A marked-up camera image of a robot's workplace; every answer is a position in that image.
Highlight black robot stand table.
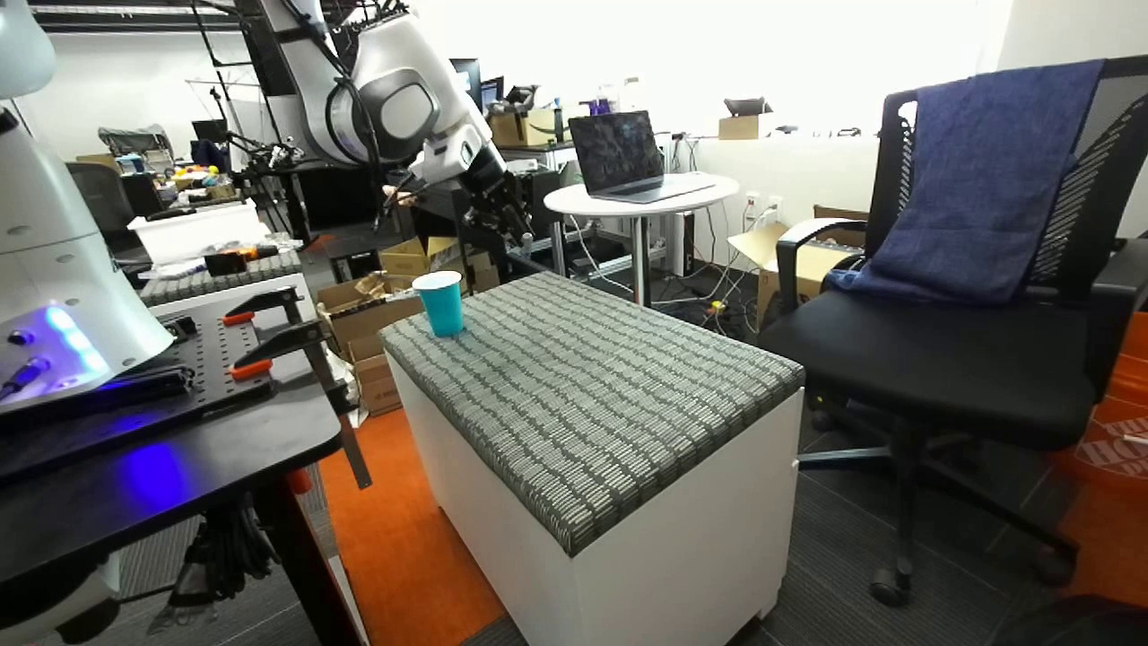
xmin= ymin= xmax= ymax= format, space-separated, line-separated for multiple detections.
xmin=0 ymin=362 xmax=374 ymax=646

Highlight large brown cardboard box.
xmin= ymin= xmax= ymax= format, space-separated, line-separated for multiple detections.
xmin=314 ymin=265 xmax=428 ymax=419

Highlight white paper stack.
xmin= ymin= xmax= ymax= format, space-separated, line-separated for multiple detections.
xmin=126 ymin=198 xmax=277 ymax=278

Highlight open flat cardboard box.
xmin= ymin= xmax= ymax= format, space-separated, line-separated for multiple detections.
xmin=723 ymin=220 xmax=863 ymax=335

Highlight black office chair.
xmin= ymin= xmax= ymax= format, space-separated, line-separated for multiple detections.
xmin=755 ymin=50 xmax=1148 ymax=612

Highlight short orange-handled black clamp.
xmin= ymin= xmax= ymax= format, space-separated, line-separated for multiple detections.
xmin=216 ymin=283 xmax=319 ymax=346

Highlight small closed cardboard box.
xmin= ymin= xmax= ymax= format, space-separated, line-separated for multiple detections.
xmin=715 ymin=98 xmax=779 ymax=144

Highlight cardboard box with clutter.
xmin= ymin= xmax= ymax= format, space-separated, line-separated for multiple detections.
xmin=484 ymin=103 xmax=568 ymax=153

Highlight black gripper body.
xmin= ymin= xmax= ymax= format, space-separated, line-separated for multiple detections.
xmin=457 ymin=159 xmax=533 ymax=236

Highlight grey open laptop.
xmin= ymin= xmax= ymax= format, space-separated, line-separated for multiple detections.
xmin=568 ymin=107 xmax=722 ymax=206

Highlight yellowish cardboard box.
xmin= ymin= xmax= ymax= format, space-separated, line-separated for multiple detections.
xmin=375 ymin=232 xmax=500 ymax=293

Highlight white cabinet with grey cushion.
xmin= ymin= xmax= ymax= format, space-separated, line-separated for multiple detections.
xmin=375 ymin=268 xmax=812 ymax=646

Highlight dark blue blanket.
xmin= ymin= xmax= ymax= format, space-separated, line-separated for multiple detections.
xmin=828 ymin=62 xmax=1106 ymax=310

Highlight grey perforated mounting plate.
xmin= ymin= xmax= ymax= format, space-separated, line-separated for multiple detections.
xmin=141 ymin=302 xmax=333 ymax=411

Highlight long orange-handled black clamp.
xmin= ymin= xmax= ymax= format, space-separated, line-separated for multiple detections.
xmin=225 ymin=329 xmax=375 ymax=497

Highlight black office desk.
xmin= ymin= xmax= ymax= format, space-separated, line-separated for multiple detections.
xmin=382 ymin=165 xmax=571 ymax=283

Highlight teal blue mug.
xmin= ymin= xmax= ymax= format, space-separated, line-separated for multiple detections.
xmin=408 ymin=268 xmax=465 ymax=341

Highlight round white table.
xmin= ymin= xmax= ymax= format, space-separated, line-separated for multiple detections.
xmin=543 ymin=169 xmax=741 ymax=311

